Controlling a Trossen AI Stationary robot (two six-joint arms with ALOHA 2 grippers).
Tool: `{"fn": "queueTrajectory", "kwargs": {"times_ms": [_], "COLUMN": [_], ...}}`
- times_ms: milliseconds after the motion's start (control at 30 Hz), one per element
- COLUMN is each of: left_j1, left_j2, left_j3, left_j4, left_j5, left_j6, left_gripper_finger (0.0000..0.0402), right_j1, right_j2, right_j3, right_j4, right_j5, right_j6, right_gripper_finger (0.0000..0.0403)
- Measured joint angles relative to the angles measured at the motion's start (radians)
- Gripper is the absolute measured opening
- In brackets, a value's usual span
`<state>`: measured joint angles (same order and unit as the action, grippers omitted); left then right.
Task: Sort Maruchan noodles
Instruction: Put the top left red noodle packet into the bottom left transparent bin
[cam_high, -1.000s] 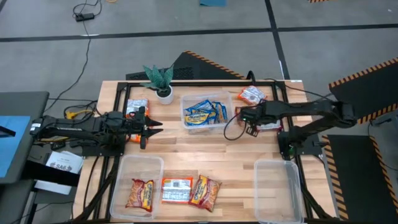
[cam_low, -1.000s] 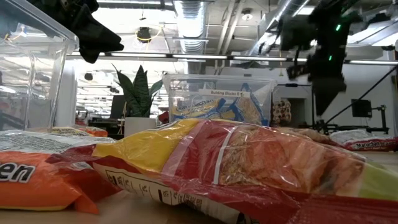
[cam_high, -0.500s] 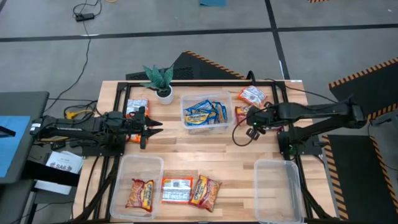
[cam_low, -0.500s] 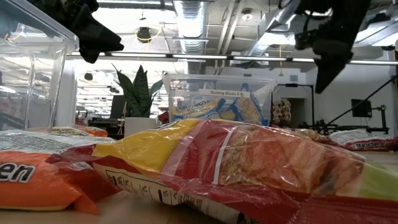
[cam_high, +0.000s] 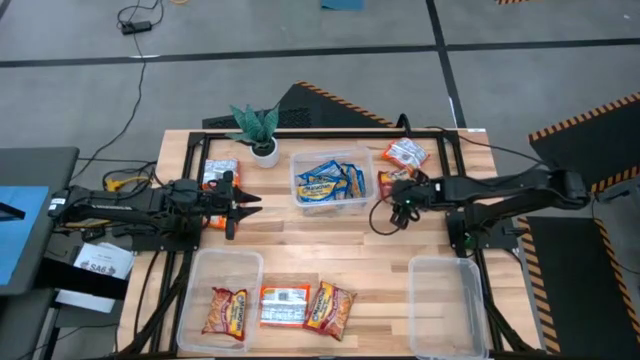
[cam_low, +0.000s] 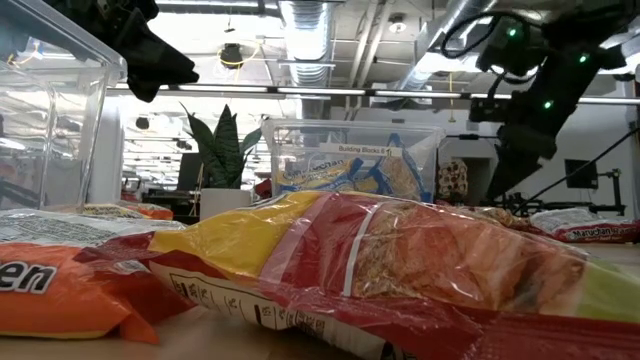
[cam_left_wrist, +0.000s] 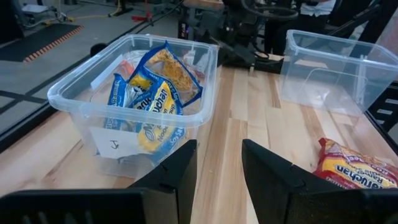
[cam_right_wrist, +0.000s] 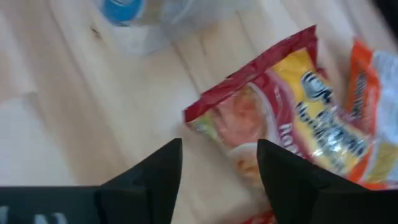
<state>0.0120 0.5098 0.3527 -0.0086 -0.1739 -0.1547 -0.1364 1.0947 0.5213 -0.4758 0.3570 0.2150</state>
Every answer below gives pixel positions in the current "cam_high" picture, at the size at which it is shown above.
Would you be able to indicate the clear plastic container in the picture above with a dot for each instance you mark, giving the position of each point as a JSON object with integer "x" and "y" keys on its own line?
{"x": 220, "y": 270}
{"x": 445, "y": 310}
{"x": 330, "y": 208}

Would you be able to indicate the black hazard-striped floor mat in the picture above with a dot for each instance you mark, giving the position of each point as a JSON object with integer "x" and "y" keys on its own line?
{"x": 590, "y": 145}

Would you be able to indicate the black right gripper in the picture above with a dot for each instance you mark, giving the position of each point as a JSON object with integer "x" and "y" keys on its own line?
{"x": 420, "y": 191}

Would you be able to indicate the blue Maruchan noodle packet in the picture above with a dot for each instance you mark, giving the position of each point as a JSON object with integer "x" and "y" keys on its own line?
{"x": 356, "y": 180}
{"x": 320, "y": 170}
{"x": 320, "y": 191}

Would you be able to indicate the yellow plug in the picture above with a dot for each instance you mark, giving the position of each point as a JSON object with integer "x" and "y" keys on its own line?
{"x": 114, "y": 185}

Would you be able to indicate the green plant in white pot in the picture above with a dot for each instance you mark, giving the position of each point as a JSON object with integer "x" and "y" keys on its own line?
{"x": 260, "y": 127}

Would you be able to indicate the black shelf board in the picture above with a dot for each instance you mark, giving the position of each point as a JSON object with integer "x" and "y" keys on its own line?
{"x": 75, "y": 285}

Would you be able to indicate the small hazard-striped mat corner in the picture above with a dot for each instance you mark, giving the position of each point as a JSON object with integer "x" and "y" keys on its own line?
{"x": 510, "y": 1}

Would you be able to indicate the triangular black hazard-striped mat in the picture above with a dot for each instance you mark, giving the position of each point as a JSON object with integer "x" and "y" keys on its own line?
{"x": 320, "y": 107}

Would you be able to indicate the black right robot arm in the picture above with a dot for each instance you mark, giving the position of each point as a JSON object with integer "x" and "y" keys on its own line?
{"x": 500, "y": 185}

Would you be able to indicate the red Maruchan noodle packet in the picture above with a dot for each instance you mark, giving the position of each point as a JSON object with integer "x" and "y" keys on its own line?
{"x": 225, "y": 314}
{"x": 329, "y": 311}
{"x": 386, "y": 181}

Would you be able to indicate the black clip object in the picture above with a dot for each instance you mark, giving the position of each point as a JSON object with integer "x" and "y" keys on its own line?
{"x": 10, "y": 212}

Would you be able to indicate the black power adapter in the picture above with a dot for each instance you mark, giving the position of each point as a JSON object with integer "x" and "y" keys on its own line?
{"x": 136, "y": 27}

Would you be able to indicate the white paper sheet SA6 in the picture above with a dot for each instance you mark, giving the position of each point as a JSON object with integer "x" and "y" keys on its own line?
{"x": 102, "y": 260}

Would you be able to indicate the blue floor object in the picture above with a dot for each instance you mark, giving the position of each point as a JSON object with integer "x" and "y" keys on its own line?
{"x": 342, "y": 4}

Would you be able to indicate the plain white paper sheet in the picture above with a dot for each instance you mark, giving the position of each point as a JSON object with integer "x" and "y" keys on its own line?
{"x": 85, "y": 302}

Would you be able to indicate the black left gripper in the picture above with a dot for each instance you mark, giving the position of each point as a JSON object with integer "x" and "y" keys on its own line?
{"x": 215, "y": 202}

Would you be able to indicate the grey side table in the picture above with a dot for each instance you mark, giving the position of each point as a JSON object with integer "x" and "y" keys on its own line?
{"x": 40, "y": 165}

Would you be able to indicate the grey metal bracket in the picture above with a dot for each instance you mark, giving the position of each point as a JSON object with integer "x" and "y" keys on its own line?
{"x": 615, "y": 192}

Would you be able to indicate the long black hazard-striped mat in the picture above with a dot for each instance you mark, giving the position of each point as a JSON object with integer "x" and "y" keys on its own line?
{"x": 575, "y": 300}

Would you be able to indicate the blue pad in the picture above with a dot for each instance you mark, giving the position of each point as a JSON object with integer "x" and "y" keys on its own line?
{"x": 20, "y": 240}

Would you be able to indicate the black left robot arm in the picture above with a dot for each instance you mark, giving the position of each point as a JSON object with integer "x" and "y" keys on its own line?
{"x": 125, "y": 202}

